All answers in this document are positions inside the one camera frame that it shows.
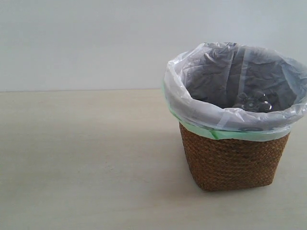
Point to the white green plastic bag liner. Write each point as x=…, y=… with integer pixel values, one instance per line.
x=201, y=87

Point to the brown woven wicker basket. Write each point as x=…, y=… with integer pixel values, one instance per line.
x=231, y=164

